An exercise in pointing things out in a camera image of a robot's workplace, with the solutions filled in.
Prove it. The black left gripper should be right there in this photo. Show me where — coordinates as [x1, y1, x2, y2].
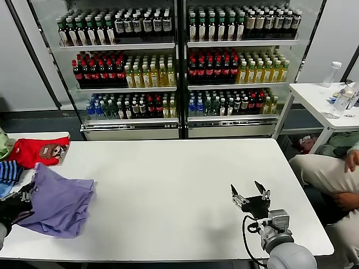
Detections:
[0, 182, 37, 225]

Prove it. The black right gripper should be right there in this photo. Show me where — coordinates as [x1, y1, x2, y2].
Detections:
[230, 180, 272, 220]

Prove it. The purple t-shirt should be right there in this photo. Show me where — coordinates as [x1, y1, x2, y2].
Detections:
[17, 162, 98, 239]

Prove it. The red clothes pile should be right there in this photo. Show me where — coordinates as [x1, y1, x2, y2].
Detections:
[292, 136, 320, 155]

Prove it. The green clothes pile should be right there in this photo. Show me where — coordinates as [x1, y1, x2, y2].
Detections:
[322, 132, 359, 157]

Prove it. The person's left hand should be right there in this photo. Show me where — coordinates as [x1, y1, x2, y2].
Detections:
[333, 192, 359, 210]

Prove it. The person's right hand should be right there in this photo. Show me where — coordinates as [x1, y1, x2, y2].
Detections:
[343, 149, 359, 174]

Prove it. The light blue garment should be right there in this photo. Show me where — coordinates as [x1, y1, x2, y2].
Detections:
[0, 182, 17, 200]

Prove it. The blue black striped garment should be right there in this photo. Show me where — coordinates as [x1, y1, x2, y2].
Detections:
[0, 160, 24, 185]

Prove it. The red shirt with cartoon print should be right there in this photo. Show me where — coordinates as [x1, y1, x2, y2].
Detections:
[8, 136, 71, 170]

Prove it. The pale green garment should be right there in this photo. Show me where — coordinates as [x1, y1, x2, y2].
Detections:
[0, 129, 15, 162]

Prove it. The small white table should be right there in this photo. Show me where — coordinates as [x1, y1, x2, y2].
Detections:
[5, 131, 70, 142]

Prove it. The black storage basket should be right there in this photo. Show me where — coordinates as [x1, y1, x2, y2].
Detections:
[280, 134, 309, 165]

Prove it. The seated person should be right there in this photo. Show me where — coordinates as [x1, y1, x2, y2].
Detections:
[289, 154, 359, 269]

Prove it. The white side table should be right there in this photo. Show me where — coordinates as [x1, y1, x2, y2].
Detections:
[274, 82, 359, 160]

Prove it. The green cap yellow tea bottle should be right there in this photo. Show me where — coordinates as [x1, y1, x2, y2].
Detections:
[158, 63, 168, 87]
[133, 64, 143, 89]
[125, 64, 135, 89]
[237, 62, 247, 85]
[254, 61, 264, 84]
[166, 63, 176, 87]
[271, 61, 282, 84]
[279, 61, 290, 83]
[141, 64, 151, 88]
[150, 63, 159, 88]
[263, 61, 273, 84]
[246, 62, 256, 84]

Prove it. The clear grey-lidded water bottle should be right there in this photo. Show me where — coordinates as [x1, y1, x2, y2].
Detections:
[327, 86, 355, 120]

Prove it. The clear glass jar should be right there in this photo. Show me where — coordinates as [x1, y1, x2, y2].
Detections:
[347, 84, 359, 111]

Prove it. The tall clear white-capped bottle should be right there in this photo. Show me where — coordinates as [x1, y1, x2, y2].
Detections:
[322, 61, 343, 89]

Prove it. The white drinks shelf unit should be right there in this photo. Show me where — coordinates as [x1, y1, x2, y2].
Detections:
[182, 0, 328, 140]
[28, 0, 182, 141]

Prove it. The green cap dark tea bottle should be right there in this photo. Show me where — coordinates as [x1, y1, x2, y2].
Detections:
[188, 11, 198, 43]
[66, 18, 79, 47]
[236, 12, 246, 42]
[105, 16, 117, 45]
[217, 11, 227, 43]
[95, 16, 108, 46]
[226, 11, 237, 42]
[207, 11, 217, 43]
[56, 18, 70, 48]
[76, 17, 89, 47]
[197, 11, 208, 43]
[86, 17, 98, 46]

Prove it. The beige label dark bottle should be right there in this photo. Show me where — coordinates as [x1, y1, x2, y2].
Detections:
[255, 11, 266, 39]
[246, 11, 256, 39]

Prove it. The white cap black label bottle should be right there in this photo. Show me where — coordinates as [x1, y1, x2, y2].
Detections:
[114, 13, 126, 39]
[142, 12, 153, 38]
[283, 11, 293, 39]
[162, 11, 173, 37]
[153, 11, 163, 38]
[132, 12, 143, 38]
[264, 11, 275, 39]
[274, 11, 284, 39]
[124, 13, 134, 39]
[292, 11, 303, 39]

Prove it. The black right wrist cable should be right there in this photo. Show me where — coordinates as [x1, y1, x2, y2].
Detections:
[242, 214, 267, 266]

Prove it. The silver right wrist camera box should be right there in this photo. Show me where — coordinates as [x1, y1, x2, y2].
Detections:
[268, 209, 290, 232]

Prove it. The black slanted wall post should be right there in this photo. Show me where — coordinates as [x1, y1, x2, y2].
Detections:
[5, 0, 63, 111]

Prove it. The dark slanted wall post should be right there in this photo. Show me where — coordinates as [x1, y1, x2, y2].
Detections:
[341, 45, 359, 84]

